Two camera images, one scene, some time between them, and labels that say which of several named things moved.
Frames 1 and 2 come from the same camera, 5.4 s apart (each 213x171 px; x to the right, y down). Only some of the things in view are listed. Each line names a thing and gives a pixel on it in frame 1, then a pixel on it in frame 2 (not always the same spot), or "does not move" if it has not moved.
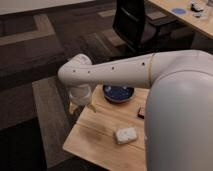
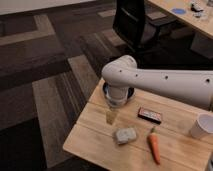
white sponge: [126, 135] does not move
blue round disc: [179, 11] does not move
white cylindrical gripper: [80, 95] to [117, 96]
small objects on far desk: [196, 9] does not move
